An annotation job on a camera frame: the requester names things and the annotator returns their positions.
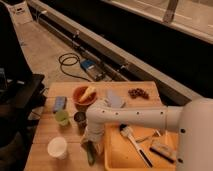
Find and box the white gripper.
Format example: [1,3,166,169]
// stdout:
[81,129,104,155]

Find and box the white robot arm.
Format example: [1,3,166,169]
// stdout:
[84,98,213,171]

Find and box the yellow plastic tray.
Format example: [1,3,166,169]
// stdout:
[105,123,178,171]

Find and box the small metal cup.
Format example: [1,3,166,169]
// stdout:
[74,111,87,128]

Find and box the green plastic cup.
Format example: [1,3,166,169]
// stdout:
[55,110,69,126]

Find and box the blue grey cloth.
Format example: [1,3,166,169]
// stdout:
[106,90,125,108]

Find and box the yellow banana in bowl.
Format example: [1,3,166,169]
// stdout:
[79,86,96,102]

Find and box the orange bowl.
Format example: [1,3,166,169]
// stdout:
[73,86,97,106]

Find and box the white paper cup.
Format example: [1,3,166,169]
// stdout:
[47,137,68,159]

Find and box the blue sponge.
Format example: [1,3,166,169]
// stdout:
[53,96,67,113]

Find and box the bunch of dark grapes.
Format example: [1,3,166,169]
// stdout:
[128,88,149,99]

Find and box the metal fork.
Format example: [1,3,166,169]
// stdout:
[136,130,162,143]

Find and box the blue and grey power box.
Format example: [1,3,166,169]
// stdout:
[80,59,105,81]

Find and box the black and tan scrubber block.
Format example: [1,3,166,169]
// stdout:
[149,140,176,163]

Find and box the black chair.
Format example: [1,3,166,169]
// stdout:
[0,2,46,171]

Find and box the black handled dish brush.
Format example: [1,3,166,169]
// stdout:
[119,124,153,168]

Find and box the black coiled cable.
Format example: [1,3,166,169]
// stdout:
[58,52,92,83]

